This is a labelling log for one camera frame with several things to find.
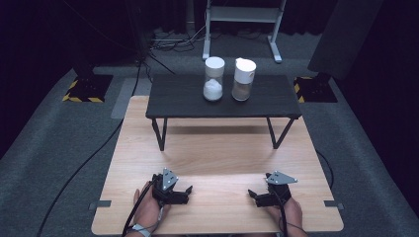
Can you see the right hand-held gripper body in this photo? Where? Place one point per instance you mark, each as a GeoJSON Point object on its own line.
{"type": "Point", "coordinates": [278, 191]}

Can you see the black yellow-striped stand base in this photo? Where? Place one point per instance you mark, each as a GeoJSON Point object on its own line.
{"type": "Point", "coordinates": [313, 89]}
{"type": "Point", "coordinates": [88, 88]}

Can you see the black raised shelf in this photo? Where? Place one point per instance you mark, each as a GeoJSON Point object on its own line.
{"type": "Point", "coordinates": [184, 98]}

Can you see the dark grey tilted panel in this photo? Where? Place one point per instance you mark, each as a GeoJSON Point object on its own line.
{"type": "Point", "coordinates": [342, 36]}

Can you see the person's right hand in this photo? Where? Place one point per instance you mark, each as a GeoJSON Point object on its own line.
{"type": "Point", "coordinates": [291, 214]}

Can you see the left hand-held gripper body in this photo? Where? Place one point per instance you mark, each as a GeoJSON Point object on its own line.
{"type": "Point", "coordinates": [168, 191]}

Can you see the grey table bracket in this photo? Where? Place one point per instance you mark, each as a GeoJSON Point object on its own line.
{"type": "Point", "coordinates": [334, 204]}
{"type": "Point", "coordinates": [99, 205]}

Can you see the grey floor strip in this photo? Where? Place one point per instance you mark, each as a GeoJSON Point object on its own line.
{"type": "Point", "coordinates": [126, 98]}

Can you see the white metal stand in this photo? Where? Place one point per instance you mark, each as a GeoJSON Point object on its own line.
{"type": "Point", "coordinates": [242, 19]}

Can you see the white powder jar round lid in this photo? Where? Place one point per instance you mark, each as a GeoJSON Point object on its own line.
{"type": "Point", "coordinates": [213, 80]}

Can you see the person's left hand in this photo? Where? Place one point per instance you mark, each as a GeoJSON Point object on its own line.
{"type": "Point", "coordinates": [148, 209]}

